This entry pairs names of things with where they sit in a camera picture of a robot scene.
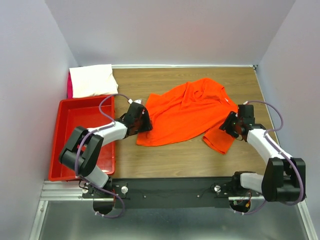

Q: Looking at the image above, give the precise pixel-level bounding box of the orange t-shirt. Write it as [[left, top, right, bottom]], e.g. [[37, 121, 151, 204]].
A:
[[136, 78, 238, 155]]

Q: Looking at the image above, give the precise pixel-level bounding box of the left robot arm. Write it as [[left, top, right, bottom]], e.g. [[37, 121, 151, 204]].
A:
[[58, 102, 153, 191]]

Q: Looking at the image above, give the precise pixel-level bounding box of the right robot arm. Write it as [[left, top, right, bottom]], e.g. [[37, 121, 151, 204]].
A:
[[220, 101, 306, 205]]

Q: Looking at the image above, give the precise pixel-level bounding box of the folded white t-shirt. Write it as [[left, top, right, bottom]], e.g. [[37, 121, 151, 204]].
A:
[[69, 64, 119, 99]]

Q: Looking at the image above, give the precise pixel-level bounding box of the red plastic bin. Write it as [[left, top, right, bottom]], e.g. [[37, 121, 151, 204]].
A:
[[48, 95, 116, 182]]

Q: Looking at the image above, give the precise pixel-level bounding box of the folded pink t-shirt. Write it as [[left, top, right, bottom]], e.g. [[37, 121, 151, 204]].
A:
[[66, 72, 73, 99]]

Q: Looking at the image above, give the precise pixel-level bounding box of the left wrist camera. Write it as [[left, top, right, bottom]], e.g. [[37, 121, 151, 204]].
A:
[[127, 98, 143, 105]]

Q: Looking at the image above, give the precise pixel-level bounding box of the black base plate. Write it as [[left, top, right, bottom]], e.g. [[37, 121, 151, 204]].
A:
[[82, 176, 261, 209]]

